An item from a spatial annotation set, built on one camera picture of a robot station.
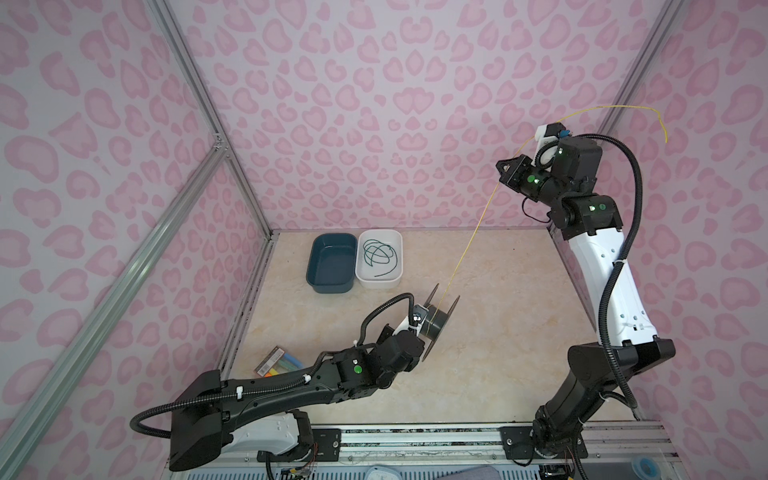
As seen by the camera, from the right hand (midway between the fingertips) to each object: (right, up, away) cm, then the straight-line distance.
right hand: (502, 156), depth 66 cm
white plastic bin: (-35, -28, +41) cm, 61 cm away
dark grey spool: (-13, -38, +8) cm, 41 cm away
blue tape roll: (+35, -71, +3) cm, 80 cm away
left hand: (-18, -40, +8) cm, 44 cm away
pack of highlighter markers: (-57, -53, +20) cm, 80 cm away
